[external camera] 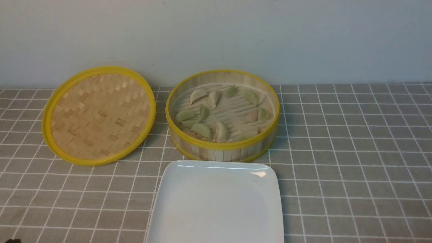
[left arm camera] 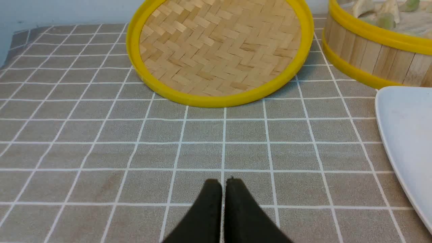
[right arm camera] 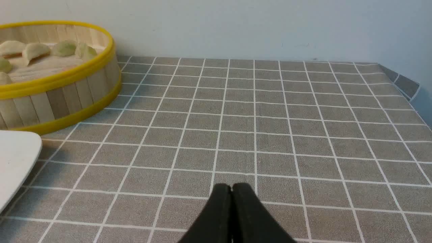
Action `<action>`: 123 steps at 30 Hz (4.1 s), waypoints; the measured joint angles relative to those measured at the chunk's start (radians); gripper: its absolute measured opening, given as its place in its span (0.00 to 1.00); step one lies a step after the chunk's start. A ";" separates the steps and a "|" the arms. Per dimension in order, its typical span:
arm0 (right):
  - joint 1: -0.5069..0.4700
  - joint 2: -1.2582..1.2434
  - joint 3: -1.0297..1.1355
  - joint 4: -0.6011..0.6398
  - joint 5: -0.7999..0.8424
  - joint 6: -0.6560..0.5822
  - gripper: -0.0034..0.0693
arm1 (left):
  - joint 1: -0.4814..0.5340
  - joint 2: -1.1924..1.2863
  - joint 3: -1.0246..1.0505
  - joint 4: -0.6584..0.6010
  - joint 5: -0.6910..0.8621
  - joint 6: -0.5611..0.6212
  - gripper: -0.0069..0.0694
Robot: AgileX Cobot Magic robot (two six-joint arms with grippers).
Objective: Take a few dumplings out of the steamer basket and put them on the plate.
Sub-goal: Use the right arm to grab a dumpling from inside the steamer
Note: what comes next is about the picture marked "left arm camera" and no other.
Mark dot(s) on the white dumpling in steamer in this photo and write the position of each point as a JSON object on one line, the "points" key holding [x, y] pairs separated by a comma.
{"points": [[362, 7]]}

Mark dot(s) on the bamboo steamer basket yellow rim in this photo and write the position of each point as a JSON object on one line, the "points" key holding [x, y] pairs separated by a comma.
{"points": [[379, 57]]}

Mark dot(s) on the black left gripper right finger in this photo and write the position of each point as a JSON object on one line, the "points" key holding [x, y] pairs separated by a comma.
{"points": [[244, 220]]}

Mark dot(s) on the grey checked tablecloth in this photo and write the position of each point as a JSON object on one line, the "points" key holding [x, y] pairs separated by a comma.
{"points": [[90, 154]]}

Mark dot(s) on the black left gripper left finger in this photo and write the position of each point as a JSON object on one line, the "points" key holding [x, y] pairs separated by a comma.
{"points": [[202, 222]]}

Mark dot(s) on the woven bamboo steamer lid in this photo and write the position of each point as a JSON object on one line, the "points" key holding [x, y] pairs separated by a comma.
{"points": [[219, 53]]}

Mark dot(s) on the white square plate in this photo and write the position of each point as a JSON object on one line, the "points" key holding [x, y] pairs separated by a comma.
{"points": [[404, 118]]}

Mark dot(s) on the green dumpling in steamer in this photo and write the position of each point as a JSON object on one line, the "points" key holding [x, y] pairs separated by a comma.
{"points": [[386, 21]]}

